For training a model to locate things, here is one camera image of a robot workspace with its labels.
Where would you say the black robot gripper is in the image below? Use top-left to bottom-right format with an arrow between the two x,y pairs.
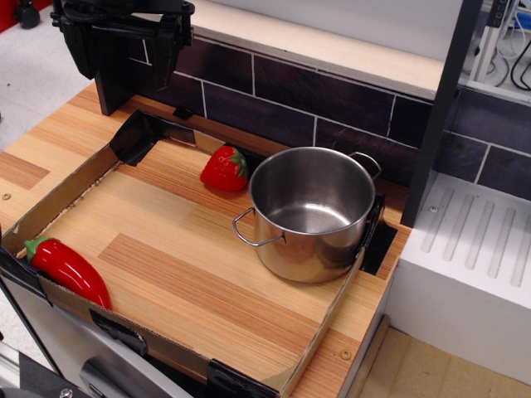
51,1 -> 195,90

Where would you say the cardboard fence with black tape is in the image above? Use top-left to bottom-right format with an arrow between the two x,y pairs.
1,107 -> 399,397

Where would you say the red toy strawberry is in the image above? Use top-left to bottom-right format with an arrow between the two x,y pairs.
200,146 -> 249,192

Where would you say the red toy chili pepper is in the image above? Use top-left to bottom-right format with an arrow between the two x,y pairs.
24,237 -> 111,309

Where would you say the stainless steel pot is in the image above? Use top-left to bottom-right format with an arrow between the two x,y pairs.
232,147 -> 382,283

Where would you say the black left support board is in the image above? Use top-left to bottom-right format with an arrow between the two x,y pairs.
95,35 -> 134,116

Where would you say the dark grey vertical post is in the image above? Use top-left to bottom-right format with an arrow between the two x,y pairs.
401,1 -> 483,227

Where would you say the white dish drainer block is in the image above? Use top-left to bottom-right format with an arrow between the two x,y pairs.
385,174 -> 530,383

